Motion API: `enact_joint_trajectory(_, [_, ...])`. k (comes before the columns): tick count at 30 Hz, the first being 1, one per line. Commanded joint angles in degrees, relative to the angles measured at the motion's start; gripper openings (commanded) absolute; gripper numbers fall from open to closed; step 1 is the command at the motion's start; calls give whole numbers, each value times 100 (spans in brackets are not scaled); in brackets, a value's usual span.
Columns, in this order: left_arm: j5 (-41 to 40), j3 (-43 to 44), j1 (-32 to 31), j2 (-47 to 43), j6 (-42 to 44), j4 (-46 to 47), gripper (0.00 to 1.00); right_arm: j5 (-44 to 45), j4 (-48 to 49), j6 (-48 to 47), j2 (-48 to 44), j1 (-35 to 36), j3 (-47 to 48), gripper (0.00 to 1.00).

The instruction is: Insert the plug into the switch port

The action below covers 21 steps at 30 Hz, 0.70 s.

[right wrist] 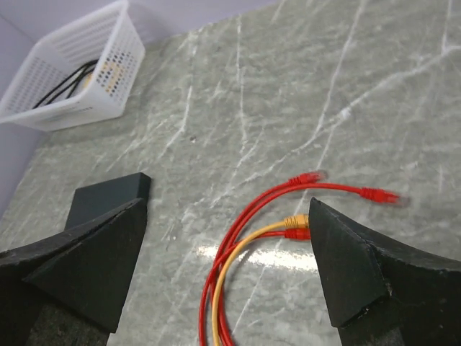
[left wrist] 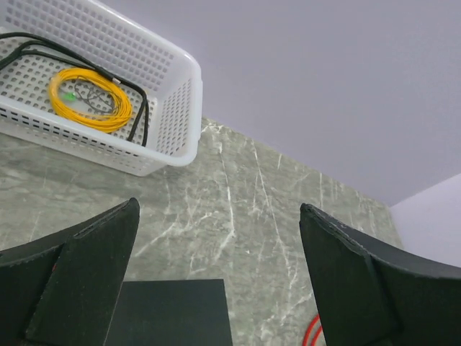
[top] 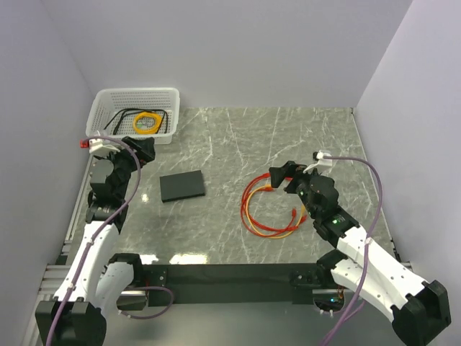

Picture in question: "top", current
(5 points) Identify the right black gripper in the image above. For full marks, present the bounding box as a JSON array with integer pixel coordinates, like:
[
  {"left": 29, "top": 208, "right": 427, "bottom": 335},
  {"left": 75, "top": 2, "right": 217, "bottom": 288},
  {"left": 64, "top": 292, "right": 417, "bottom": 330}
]
[{"left": 269, "top": 160, "right": 325, "bottom": 219}]

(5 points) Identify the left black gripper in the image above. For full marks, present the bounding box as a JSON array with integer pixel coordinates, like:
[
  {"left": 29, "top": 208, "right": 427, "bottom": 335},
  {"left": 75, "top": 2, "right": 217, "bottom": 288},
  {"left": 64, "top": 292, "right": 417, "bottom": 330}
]
[{"left": 95, "top": 136, "right": 155, "bottom": 198}]

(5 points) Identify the black network switch box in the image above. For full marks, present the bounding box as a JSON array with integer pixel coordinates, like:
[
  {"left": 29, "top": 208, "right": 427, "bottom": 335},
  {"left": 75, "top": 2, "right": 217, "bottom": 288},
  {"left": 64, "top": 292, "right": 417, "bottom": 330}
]
[{"left": 159, "top": 170, "right": 205, "bottom": 203}]

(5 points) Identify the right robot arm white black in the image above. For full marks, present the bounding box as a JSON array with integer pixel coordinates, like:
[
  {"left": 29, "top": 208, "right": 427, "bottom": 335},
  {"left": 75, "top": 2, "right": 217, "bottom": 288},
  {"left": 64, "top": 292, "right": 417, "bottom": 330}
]
[{"left": 269, "top": 156, "right": 452, "bottom": 345}]

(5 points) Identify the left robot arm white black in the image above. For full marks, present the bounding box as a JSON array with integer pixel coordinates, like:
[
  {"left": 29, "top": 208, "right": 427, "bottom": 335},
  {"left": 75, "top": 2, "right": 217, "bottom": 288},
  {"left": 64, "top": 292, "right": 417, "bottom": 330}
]
[{"left": 35, "top": 135, "right": 156, "bottom": 345}]

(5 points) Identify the white perforated plastic basket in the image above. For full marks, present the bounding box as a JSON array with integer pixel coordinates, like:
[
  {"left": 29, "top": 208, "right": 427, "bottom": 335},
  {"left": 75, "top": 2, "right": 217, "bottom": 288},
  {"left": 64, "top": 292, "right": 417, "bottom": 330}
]
[{"left": 86, "top": 87, "right": 180, "bottom": 145}]

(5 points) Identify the black front mounting bar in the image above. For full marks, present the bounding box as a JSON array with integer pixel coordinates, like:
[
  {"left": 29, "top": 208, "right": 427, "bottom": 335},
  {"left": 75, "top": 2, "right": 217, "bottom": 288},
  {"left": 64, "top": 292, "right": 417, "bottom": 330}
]
[{"left": 143, "top": 263, "right": 339, "bottom": 304}]

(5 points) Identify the orange patch cable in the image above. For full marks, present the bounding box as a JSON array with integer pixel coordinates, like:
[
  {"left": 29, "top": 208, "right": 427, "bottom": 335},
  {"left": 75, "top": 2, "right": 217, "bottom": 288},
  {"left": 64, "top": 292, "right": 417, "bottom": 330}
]
[{"left": 246, "top": 185, "right": 308, "bottom": 240}]

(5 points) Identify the coiled yellow cable in basket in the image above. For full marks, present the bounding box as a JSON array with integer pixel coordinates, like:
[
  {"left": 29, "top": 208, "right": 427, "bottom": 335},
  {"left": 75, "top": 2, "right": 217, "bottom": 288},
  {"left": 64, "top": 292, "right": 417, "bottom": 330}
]
[{"left": 133, "top": 112, "right": 164, "bottom": 136}]

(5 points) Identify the black cable in basket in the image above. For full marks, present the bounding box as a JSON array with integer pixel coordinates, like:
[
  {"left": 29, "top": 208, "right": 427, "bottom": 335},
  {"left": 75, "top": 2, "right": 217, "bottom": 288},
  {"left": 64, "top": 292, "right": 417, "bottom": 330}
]
[{"left": 104, "top": 108, "right": 169, "bottom": 136}]

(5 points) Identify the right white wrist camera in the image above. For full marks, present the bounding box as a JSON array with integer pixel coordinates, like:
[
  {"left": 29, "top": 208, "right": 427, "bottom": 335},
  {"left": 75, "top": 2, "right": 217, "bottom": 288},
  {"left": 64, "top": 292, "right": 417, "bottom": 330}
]
[{"left": 303, "top": 150, "right": 333, "bottom": 174}]

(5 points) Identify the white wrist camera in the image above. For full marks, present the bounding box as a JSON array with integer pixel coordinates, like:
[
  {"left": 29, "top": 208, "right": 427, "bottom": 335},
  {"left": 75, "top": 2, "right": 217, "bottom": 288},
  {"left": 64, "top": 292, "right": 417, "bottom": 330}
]
[
  {"left": 80, "top": 138, "right": 120, "bottom": 157},
  {"left": 303, "top": 150, "right": 333, "bottom": 174}
]

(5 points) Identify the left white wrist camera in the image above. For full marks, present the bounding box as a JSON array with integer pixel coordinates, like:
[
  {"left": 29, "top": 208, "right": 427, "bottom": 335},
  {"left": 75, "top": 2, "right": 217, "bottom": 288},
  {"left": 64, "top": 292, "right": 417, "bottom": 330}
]
[{"left": 80, "top": 138, "right": 120, "bottom": 157}]

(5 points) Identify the aluminium rail frame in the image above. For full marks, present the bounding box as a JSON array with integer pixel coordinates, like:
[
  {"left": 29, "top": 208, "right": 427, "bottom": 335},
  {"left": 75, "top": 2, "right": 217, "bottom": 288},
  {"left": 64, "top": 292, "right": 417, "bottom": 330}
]
[{"left": 38, "top": 154, "right": 94, "bottom": 300}]

